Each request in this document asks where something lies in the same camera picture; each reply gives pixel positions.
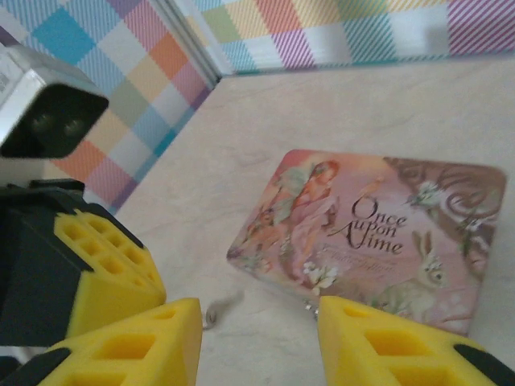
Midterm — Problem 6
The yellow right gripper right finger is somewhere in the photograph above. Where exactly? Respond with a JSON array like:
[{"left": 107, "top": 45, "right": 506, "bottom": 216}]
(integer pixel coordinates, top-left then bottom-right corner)
[{"left": 316, "top": 296, "right": 515, "bottom": 386}]

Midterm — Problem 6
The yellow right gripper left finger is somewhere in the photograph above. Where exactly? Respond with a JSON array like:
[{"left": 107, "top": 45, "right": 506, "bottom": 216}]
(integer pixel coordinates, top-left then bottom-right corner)
[{"left": 0, "top": 297, "right": 202, "bottom": 386}]

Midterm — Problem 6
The aluminium frame corner post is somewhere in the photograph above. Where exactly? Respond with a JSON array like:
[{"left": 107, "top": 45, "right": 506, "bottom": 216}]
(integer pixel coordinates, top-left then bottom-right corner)
[{"left": 163, "top": 0, "right": 223, "bottom": 88}]

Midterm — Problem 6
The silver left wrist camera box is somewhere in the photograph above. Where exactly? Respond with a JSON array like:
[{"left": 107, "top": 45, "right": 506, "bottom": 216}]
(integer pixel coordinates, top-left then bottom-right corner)
[{"left": 0, "top": 43, "right": 110, "bottom": 160}]

